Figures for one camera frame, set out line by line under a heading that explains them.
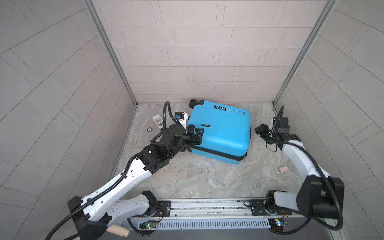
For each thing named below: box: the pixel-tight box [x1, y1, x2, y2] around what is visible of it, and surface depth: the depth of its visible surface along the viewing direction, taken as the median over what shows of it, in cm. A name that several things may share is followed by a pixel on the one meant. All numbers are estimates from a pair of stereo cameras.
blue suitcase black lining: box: [188, 99, 251, 165], surface depth 80 cm
